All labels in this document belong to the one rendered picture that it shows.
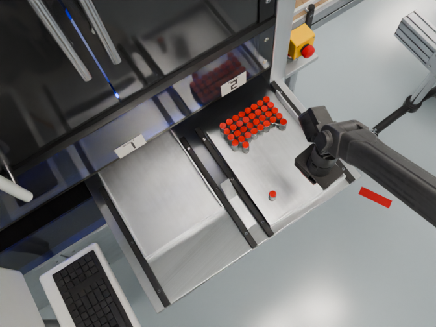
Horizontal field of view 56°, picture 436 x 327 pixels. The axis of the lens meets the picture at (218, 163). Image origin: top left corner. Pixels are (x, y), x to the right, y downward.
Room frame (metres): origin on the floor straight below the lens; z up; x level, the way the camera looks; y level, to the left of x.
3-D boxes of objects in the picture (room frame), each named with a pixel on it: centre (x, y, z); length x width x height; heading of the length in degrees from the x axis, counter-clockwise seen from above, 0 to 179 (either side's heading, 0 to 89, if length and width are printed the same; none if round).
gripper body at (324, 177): (0.29, -0.23, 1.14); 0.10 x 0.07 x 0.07; 30
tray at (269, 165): (0.42, -0.17, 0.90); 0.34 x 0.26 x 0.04; 21
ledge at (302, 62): (0.78, -0.31, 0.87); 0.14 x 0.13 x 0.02; 22
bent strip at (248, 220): (0.30, -0.03, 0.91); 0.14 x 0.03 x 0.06; 22
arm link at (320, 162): (0.30, -0.24, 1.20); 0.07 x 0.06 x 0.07; 6
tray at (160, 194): (0.40, 0.19, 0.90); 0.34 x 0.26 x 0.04; 22
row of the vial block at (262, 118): (0.52, -0.13, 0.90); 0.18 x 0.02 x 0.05; 111
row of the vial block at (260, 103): (0.57, -0.11, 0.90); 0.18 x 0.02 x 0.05; 112
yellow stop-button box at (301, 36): (0.73, -0.31, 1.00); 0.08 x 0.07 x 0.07; 22
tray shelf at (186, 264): (0.40, 0.01, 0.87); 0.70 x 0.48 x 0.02; 112
